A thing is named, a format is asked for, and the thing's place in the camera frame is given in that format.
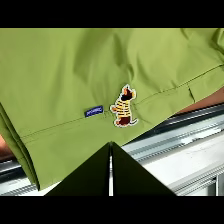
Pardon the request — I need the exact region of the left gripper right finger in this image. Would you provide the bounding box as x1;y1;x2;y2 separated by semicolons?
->
111;141;177;197

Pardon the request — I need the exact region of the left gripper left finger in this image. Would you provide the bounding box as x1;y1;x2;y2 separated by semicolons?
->
45;141;112;197

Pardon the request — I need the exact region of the green garment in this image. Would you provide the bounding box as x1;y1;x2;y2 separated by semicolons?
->
0;28;224;192

